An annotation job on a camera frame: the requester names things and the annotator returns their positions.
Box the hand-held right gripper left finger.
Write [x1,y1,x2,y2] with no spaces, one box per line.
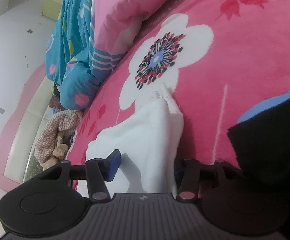
[38,149,122,202]

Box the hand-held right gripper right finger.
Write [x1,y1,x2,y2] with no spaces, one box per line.
[173,158,247,203]

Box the white sweatshirt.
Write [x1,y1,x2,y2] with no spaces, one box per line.
[86,82,185,194]

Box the pink checked blanket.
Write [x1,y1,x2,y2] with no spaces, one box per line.
[34,109,84,163]

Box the green patterned pillow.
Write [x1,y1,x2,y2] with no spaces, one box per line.
[24,155,43,182]

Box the black garment with blue trim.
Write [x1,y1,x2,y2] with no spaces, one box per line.
[227,85,290,187]

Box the pink and white headboard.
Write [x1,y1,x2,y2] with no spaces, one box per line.
[0,69,58,193]

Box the pink floral bed blanket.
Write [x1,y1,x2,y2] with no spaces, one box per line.
[65,0,290,205]

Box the blue and pink floral quilt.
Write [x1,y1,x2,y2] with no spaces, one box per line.
[45,0,198,110]

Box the pale yellow wardrobe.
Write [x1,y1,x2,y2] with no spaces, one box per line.
[42,0,69,20]

